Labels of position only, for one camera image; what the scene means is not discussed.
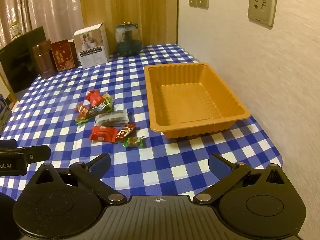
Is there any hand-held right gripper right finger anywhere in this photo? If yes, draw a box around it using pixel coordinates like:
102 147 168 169
193 153 288 205

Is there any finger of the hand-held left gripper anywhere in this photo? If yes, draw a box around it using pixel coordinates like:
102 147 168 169
15 145 52 164

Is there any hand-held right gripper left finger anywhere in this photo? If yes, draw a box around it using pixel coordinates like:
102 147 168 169
32 153 127 205

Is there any small green-ended candy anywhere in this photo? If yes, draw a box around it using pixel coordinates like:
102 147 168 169
122 136 145 148

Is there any small dark red snack packet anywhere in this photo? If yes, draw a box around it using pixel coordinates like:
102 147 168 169
115 123 137 140

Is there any grey snack packet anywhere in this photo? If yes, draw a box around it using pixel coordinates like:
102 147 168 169
95 109 129 127

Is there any orange-red packet with green edge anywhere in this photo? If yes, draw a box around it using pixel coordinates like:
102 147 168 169
76 103 95 125

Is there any green and black snack packet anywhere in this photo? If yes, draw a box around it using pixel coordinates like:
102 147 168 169
89 101 113 113

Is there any tan candy with green ends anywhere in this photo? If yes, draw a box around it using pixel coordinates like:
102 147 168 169
102 92 114 105

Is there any orange plastic tray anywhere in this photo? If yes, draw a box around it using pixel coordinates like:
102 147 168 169
144 62 251 140

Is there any blue printed box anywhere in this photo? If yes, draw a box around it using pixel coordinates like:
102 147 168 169
0 94 12 132

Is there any blue white checkered tablecloth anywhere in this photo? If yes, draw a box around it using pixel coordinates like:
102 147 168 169
0 44 284 205

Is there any brown metal canister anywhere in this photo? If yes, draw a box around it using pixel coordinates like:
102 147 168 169
32 40 55 78

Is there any black chair back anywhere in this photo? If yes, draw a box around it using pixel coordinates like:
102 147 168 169
0 26 47 94

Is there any red patterned tin box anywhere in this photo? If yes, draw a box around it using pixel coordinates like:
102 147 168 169
51 39 78 72

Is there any white product box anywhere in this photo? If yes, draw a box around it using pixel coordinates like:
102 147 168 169
73 23 109 69

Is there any glass jar with dark lid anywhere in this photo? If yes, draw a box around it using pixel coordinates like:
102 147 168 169
115 22 142 57

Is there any sheer curtain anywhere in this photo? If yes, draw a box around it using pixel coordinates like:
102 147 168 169
0 0 83 48

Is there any beige network wall plate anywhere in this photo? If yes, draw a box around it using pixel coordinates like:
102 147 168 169
247 0 277 27

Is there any wooden wall panel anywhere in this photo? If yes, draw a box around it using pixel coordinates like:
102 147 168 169
78 0 179 53

